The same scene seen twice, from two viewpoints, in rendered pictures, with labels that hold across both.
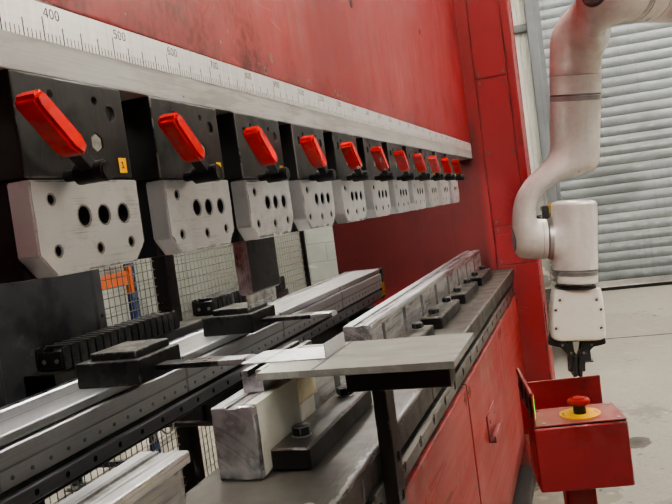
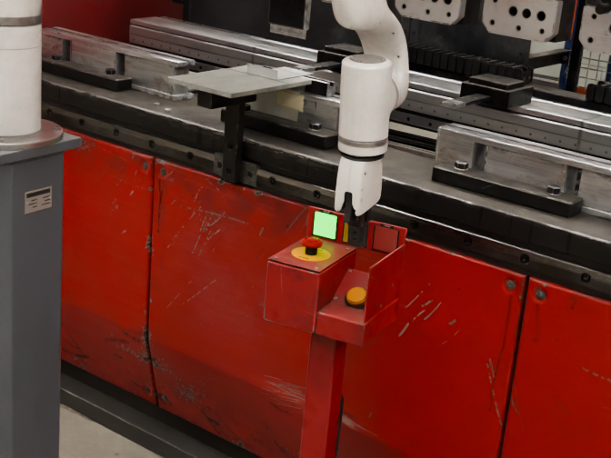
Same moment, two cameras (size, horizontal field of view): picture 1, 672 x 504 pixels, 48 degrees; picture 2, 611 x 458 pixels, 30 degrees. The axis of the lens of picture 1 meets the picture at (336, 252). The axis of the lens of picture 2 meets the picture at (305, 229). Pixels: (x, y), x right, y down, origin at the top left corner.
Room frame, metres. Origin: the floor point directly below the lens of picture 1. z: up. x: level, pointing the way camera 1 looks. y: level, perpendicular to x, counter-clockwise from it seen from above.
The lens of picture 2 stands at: (1.94, -2.25, 1.49)
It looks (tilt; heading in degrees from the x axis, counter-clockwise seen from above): 19 degrees down; 108
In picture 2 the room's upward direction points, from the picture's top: 5 degrees clockwise
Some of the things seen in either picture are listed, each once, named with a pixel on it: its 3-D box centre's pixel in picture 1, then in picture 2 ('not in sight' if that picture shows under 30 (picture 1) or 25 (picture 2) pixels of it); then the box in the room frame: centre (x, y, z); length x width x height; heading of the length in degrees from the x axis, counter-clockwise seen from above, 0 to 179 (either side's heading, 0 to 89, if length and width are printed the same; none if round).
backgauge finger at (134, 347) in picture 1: (172, 358); (331, 60); (1.14, 0.27, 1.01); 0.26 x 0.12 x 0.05; 72
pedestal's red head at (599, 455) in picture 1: (571, 422); (335, 273); (1.39, -0.39, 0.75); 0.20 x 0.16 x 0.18; 173
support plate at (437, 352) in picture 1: (369, 355); (240, 80); (1.03, -0.03, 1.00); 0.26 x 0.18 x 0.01; 72
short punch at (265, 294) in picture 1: (258, 271); (289, 14); (1.08, 0.11, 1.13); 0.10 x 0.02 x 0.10; 162
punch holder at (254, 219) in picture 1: (240, 180); not in sight; (1.05, 0.12, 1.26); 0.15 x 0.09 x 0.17; 162
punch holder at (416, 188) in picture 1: (401, 180); not in sight; (2.00, -0.20, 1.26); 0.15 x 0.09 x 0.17; 162
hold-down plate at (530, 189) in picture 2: (409, 344); (505, 188); (1.63, -0.13, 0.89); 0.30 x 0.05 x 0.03; 162
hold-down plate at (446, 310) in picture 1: (441, 313); not in sight; (2.01, -0.26, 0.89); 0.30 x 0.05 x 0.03; 162
